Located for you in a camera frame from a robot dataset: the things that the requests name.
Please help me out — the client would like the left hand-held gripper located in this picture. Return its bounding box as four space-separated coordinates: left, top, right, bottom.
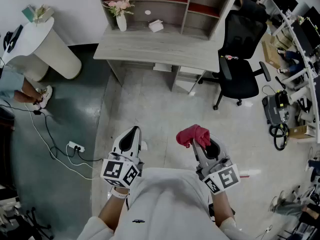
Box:
100 125 145 189

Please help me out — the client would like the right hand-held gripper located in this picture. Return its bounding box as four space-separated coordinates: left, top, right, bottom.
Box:
191 133 242 195

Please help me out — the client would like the red cloth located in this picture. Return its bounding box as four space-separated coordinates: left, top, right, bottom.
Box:
176 124 211 149

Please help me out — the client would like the person's left forearm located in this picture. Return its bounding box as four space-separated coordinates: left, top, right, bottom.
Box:
98 186 131 233

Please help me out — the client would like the person's right forearm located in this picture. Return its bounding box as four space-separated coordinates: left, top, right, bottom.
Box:
211 191 236 229

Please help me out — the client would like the grey wooden desk with shelves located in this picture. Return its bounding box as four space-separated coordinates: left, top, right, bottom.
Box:
93 21 221 96

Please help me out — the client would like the white wristband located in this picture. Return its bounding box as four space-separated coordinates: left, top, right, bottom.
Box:
109 186 130 200

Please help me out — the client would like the white power strip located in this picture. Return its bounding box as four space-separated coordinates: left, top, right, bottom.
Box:
67 140 86 153

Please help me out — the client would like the person's white shirt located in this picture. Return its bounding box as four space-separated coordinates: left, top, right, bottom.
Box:
76 167 253 240

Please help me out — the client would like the grey vacuum cleaner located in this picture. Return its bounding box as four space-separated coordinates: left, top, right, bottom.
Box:
261 89 291 152

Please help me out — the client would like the black office chair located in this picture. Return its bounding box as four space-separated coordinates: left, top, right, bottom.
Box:
198 0 272 111

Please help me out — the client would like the small brown cardboard box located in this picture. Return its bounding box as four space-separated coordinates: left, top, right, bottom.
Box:
288 125 311 140

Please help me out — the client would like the flat brown cardboard box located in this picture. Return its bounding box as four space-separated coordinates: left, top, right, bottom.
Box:
261 40 282 70

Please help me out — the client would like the white tissue pack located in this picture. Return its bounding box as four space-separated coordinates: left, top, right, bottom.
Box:
148 19 165 33

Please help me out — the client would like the white vase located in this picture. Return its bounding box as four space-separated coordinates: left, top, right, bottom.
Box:
116 13 128 32

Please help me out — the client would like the pink flower bouquet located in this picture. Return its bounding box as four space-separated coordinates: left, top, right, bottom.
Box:
102 0 136 17

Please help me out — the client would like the black monitor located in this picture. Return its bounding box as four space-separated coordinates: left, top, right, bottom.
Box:
277 0 300 14
291 6 320 57

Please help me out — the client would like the white flower box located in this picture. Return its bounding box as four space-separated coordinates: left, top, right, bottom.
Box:
32 4 55 26

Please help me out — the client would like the black flat device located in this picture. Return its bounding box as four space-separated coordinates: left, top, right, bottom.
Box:
2 24 24 54

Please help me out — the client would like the thin upright book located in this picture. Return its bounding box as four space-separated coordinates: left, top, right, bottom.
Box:
21 4 36 24

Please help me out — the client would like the black floor cable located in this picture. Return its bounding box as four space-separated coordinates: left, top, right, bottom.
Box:
0 103 103 163

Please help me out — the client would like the white round pedestal table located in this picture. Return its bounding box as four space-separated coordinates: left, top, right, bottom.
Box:
1 16 83 82

